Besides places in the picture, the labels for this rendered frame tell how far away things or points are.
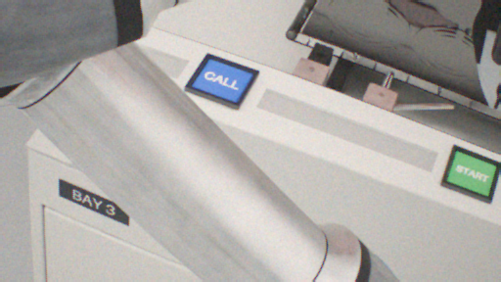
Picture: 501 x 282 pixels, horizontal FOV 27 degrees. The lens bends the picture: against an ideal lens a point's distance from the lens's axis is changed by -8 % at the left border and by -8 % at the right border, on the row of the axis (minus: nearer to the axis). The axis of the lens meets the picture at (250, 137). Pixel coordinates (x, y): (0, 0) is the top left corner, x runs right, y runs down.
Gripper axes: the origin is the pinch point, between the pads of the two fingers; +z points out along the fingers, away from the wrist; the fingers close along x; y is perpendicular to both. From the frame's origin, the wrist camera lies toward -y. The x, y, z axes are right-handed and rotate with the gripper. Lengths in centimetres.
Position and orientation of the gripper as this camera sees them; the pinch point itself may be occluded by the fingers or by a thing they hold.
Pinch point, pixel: (497, 102)
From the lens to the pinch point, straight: 96.7
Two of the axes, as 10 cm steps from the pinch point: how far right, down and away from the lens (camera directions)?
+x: -9.2, -3.5, 1.7
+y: 3.7, -6.2, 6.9
